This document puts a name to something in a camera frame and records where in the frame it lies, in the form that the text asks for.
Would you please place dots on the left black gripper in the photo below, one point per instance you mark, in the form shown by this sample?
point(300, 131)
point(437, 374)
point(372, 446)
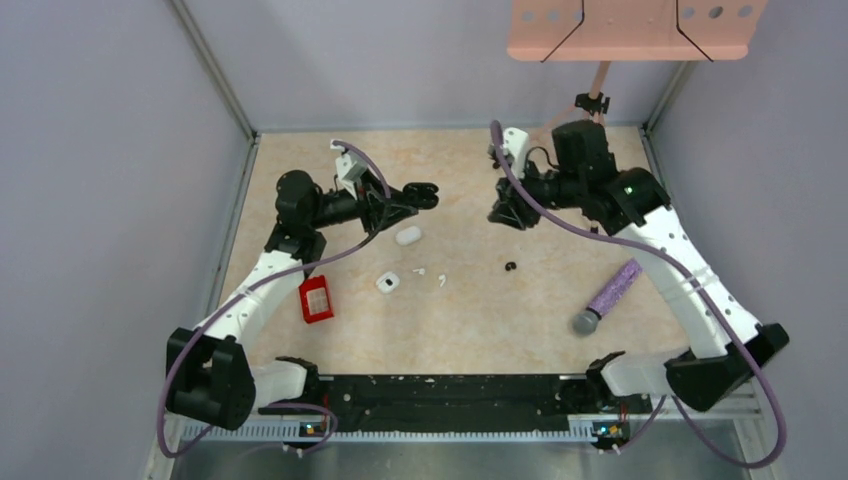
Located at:
point(381, 212)

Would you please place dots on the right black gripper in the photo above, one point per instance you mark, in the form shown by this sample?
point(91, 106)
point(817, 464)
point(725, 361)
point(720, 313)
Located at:
point(510, 207)

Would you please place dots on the black oval earbud case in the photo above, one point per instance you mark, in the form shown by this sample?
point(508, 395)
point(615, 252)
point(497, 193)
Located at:
point(421, 195)

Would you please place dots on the white oval charging case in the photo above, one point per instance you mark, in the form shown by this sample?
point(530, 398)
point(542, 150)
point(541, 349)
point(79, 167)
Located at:
point(408, 236)

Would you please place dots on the small white square earbud case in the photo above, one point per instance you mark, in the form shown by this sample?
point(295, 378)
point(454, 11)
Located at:
point(387, 282)

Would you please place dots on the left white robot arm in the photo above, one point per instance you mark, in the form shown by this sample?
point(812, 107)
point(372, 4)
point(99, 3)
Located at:
point(208, 375)

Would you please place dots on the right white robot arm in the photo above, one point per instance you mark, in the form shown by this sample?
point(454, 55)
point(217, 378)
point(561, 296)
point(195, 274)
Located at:
point(726, 344)

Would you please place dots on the red plastic box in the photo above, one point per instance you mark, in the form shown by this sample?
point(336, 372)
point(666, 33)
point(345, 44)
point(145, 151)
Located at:
point(315, 300)

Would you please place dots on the purple handheld microphone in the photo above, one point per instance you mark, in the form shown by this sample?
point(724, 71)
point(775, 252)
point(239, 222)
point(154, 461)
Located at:
point(586, 321)

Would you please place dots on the pink music stand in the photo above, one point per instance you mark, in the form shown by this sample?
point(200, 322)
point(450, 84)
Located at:
point(607, 31)

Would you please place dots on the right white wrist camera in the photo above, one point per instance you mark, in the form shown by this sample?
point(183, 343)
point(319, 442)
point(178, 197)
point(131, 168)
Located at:
point(514, 146)

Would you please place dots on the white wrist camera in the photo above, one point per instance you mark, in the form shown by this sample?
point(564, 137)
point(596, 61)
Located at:
point(514, 146)
point(349, 167)

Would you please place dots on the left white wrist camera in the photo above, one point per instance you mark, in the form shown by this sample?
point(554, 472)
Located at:
point(349, 167)

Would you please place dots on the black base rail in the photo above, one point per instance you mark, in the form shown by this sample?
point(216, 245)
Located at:
point(495, 403)

